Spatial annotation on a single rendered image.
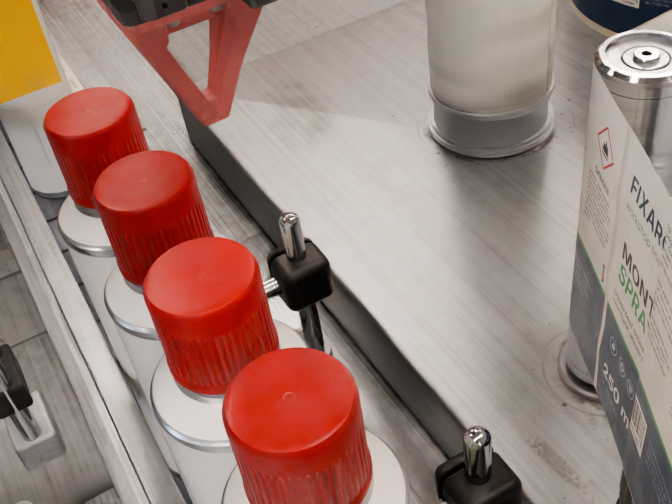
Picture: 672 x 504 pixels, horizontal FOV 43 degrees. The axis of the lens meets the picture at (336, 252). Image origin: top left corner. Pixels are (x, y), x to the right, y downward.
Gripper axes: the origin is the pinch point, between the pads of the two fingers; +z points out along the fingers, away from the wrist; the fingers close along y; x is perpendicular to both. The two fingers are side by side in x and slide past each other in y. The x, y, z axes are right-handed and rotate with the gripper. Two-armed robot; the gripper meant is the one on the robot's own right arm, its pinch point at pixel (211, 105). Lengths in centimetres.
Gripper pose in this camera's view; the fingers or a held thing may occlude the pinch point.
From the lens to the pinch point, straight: 43.9
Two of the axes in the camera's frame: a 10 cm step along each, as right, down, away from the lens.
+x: -8.6, 4.2, -2.9
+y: -5.0, -5.5, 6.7
